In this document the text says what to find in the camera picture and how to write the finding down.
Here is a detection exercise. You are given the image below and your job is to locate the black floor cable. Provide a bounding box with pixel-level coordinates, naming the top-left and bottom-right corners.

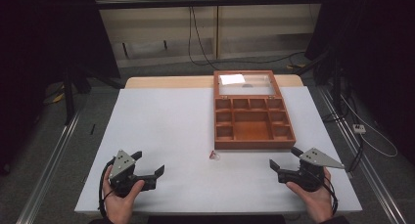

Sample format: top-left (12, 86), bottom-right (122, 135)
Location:
top-left (346, 134), bottom-right (365, 173)

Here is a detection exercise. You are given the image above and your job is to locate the person's left hand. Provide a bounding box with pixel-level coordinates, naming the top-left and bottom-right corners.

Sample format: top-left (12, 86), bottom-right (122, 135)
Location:
top-left (102, 174), bottom-right (146, 223)

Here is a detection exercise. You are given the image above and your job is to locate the wooden table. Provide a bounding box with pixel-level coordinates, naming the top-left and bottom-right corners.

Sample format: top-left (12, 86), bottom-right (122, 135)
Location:
top-left (73, 73), bottom-right (364, 216)

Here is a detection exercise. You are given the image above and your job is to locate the metal floor rail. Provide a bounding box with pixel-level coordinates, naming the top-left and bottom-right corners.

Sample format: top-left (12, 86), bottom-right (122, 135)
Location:
top-left (316, 86), bottom-right (408, 224)
top-left (15, 108), bottom-right (83, 224)

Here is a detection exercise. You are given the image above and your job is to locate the white floor cable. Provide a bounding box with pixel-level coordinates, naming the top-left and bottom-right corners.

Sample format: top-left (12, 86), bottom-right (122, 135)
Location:
top-left (339, 94), bottom-right (399, 158)

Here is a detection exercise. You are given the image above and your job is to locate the wooden compartment box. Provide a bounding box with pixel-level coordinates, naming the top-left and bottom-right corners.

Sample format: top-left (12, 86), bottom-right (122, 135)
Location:
top-left (212, 69), bottom-right (298, 151)

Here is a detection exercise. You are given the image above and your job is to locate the person's dark clothing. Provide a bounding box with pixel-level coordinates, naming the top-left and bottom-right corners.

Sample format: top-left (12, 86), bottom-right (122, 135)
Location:
top-left (88, 213), bottom-right (350, 224)

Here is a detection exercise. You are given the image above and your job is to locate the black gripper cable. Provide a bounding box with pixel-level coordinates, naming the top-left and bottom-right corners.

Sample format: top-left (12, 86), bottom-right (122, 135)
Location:
top-left (322, 175), bottom-right (340, 217)
top-left (98, 157), bottom-right (117, 219)

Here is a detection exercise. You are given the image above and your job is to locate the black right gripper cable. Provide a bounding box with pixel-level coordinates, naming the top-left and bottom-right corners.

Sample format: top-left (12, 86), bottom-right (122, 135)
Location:
top-left (322, 175), bottom-right (340, 217)

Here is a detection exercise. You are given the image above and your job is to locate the long black wall cable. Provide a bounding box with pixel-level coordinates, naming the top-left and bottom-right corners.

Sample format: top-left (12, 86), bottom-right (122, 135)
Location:
top-left (187, 5), bottom-right (306, 67)

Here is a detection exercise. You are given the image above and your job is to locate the short black wall cable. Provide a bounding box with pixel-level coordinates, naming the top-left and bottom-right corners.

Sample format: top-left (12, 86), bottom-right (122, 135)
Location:
top-left (191, 7), bottom-right (220, 71)

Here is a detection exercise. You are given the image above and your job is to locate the person's right hand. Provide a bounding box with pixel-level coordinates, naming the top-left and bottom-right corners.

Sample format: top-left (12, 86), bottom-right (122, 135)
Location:
top-left (286, 167), bottom-right (335, 224)

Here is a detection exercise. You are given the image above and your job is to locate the black curtain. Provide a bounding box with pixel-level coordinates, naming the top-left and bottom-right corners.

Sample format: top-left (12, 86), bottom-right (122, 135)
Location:
top-left (0, 0), bottom-right (121, 177)
top-left (303, 0), bottom-right (415, 168)

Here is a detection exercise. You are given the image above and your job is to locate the yellow floor tape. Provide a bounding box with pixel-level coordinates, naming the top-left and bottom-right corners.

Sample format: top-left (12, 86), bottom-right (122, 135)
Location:
top-left (50, 92), bottom-right (66, 105)

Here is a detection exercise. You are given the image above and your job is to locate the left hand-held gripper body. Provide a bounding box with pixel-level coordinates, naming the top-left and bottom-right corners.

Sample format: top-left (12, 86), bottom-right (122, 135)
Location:
top-left (108, 149), bottom-right (158, 199)

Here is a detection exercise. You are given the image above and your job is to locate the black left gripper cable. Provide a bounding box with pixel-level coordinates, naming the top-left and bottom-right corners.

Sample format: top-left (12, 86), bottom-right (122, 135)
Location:
top-left (98, 157), bottom-right (117, 219)

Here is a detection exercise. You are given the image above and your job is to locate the white paper slip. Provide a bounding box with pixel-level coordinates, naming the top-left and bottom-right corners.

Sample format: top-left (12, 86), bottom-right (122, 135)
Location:
top-left (218, 73), bottom-right (247, 86)

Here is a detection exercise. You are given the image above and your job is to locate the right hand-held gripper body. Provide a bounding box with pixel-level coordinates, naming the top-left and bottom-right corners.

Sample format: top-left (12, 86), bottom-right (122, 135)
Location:
top-left (276, 147), bottom-right (346, 193)

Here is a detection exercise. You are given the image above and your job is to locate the black metal crossbar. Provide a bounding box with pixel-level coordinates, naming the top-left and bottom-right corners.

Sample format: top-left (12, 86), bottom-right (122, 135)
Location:
top-left (95, 0), bottom-right (327, 11)

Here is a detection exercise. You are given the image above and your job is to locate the black metal stand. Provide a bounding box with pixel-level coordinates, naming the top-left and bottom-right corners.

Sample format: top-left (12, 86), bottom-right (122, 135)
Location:
top-left (63, 65), bottom-right (93, 126)

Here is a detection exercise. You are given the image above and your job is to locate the white table cover sheet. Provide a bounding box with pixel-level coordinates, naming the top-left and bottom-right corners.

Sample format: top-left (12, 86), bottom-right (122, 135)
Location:
top-left (73, 85), bottom-right (364, 216)

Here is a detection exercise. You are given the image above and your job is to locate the beige cabinet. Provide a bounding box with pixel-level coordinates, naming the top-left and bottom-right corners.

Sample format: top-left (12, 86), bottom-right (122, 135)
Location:
top-left (91, 0), bottom-right (327, 69)

